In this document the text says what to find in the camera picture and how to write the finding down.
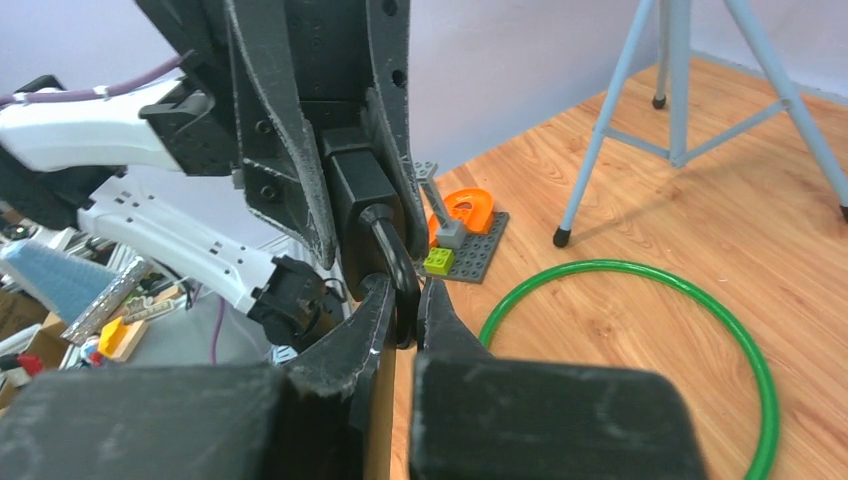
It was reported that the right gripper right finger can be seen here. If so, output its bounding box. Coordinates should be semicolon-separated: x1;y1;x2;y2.
409;279;708;479

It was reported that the orange grey brick toy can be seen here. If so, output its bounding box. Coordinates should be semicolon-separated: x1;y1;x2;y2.
414;162;510;284

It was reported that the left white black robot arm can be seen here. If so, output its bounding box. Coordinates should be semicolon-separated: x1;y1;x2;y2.
1;1;428;349

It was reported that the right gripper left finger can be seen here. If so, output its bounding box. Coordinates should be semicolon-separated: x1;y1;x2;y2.
1;274;395;479

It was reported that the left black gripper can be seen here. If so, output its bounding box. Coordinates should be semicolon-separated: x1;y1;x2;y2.
140;1;428;269

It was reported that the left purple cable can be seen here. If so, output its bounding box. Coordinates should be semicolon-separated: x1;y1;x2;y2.
0;52;190;107

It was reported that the green cable lock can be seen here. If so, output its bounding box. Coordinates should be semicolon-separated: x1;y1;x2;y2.
476;258;782;480

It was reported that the black padlock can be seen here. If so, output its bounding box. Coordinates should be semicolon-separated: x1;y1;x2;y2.
320;127;421;348

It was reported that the light blue music stand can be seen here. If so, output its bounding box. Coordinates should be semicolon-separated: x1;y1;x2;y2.
552;0;848;250

